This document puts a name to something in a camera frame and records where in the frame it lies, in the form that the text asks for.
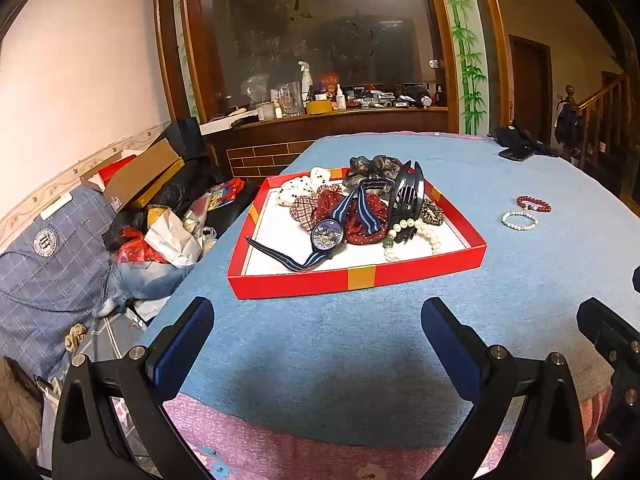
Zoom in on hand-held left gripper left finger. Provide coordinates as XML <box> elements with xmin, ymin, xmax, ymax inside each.
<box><xmin>52</xmin><ymin>296</ymin><xmax>216</xmax><ymax>480</ymax></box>

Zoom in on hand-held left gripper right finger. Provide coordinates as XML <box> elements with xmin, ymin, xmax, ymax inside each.
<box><xmin>420</xmin><ymin>296</ymin><xmax>586</xmax><ymax>480</ymax></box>

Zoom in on pearl necklace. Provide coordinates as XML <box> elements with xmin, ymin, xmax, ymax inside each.
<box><xmin>382</xmin><ymin>217</ymin><xmax>444</xmax><ymax>262</ymax></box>

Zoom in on red cardboard tray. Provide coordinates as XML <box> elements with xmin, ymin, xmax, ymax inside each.
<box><xmin>226</xmin><ymin>166</ymin><xmax>488</xmax><ymax>301</ymax></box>

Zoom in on leopard print scrunchie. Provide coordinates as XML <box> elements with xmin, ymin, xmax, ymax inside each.
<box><xmin>420</xmin><ymin>199</ymin><xmax>446</xmax><ymax>226</ymax></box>

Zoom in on red dotted scrunchie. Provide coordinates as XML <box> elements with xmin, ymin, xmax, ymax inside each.
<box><xmin>315</xmin><ymin>185</ymin><xmax>396</xmax><ymax>246</ymax></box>

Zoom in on black hair claw clip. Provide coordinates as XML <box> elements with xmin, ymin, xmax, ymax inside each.
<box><xmin>387</xmin><ymin>160</ymin><xmax>426</xmax><ymax>241</ymax></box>

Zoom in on blue striped strap watch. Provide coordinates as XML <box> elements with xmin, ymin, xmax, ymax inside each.
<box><xmin>245</xmin><ymin>182</ymin><xmax>393</xmax><ymax>273</ymax></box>

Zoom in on red plaid scrunchie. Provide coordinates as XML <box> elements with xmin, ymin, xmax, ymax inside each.
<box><xmin>290</xmin><ymin>194</ymin><xmax>322</xmax><ymax>226</ymax></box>

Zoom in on blue jeans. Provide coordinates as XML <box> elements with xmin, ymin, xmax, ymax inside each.
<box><xmin>95</xmin><ymin>260</ymin><xmax>196</xmax><ymax>319</ymax></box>

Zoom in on red plastic bag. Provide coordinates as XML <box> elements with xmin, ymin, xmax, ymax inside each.
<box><xmin>117</xmin><ymin>240</ymin><xmax>167</xmax><ymax>264</ymax></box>

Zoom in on beige scrunchie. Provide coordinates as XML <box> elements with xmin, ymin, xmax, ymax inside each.
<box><xmin>65</xmin><ymin>324</ymin><xmax>89</xmax><ymax>352</ymax></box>

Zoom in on white plastic bag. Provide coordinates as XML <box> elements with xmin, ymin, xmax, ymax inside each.
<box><xmin>145</xmin><ymin>207</ymin><xmax>204</xmax><ymax>267</ymax></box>

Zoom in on blue blanket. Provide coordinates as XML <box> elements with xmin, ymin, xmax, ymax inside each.
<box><xmin>140</xmin><ymin>132</ymin><xmax>640</xmax><ymax>448</ymax></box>

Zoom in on blue plaid shirt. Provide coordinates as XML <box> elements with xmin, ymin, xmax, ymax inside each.
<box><xmin>0</xmin><ymin>185</ymin><xmax>132</xmax><ymax>376</ymax></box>

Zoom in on colourful small box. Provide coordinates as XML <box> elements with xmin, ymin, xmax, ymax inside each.
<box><xmin>207</xmin><ymin>178</ymin><xmax>246</xmax><ymax>211</ymax></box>

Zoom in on black plastic bag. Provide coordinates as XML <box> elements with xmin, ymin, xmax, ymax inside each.
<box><xmin>105</xmin><ymin>157</ymin><xmax>228</xmax><ymax>243</ymax></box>

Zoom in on dark hanging jacket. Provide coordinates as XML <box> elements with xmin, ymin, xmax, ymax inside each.
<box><xmin>554</xmin><ymin>101</ymin><xmax>583</xmax><ymax>147</ymax></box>

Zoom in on wooden stair railing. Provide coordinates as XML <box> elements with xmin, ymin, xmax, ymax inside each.
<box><xmin>565</xmin><ymin>72</ymin><xmax>640</xmax><ymax>201</ymax></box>

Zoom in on brown cardboard box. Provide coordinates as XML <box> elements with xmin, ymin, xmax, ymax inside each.
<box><xmin>80</xmin><ymin>137</ymin><xmax>186</xmax><ymax>208</ymax></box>

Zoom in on red box lid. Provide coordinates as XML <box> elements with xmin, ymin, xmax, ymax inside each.
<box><xmin>97</xmin><ymin>155</ymin><xmax>137</xmax><ymax>186</ymax></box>

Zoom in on dark floral scrunchie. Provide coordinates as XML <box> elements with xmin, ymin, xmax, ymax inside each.
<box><xmin>344</xmin><ymin>154</ymin><xmax>412</xmax><ymax>195</ymax></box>

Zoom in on white polka dot scrunchie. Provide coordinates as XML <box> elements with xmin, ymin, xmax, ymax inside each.
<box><xmin>277</xmin><ymin>167</ymin><xmax>333</xmax><ymax>209</ymax></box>

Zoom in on black box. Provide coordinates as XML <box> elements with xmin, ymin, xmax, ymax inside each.
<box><xmin>164</xmin><ymin>117</ymin><xmax>207</xmax><ymax>161</ymax></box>

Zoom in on brown wooden door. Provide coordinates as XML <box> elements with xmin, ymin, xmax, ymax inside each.
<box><xmin>509</xmin><ymin>35</ymin><xmax>553</xmax><ymax>143</ymax></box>

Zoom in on white flat box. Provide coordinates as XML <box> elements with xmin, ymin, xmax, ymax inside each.
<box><xmin>200</xmin><ymin>119</ymin><xmax>237</xmax><ymax>136</ymax></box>

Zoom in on wooden glass partition cabinet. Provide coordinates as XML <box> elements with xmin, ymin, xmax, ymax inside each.
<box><xmin>152</xmin><ymin>0</ymin><xmax>511</xmax><ymax>181</ymax></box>

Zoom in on pile of assorted clutter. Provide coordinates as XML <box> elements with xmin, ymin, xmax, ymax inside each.
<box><xmin>346</xmin><ymin>82</ymin><xmax>446</xmax><ymax>109</ymax></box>

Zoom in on glass mug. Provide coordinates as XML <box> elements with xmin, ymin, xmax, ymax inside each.
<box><xmin>276</xmin><ymin>82</ymin><xmax>304</xmax><ymax>117</ymax></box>

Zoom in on bamboo print glass panel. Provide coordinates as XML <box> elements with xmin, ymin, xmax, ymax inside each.
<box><xmin>440</xmin><ymin>0</ymin><xmax>493</xmax><ymax>136</ymax></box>

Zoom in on white spray bottle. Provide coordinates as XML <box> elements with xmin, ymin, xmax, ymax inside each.
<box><xmin>298</xmin><ymin>61</ymin><xmax>315</xmax><ymax>106</ymax></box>

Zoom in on white bead bracelet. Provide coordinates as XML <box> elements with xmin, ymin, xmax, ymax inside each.
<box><xmin>501</xmin><ymin>210</ymin><xmax>539</xmax><ymax>232</ymax></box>

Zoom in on red bead bracelet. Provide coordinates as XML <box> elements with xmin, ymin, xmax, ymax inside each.
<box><xmin>516</xmin><ymin>195</ymin><xmax>552</xmax><ymax>213</ymax></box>

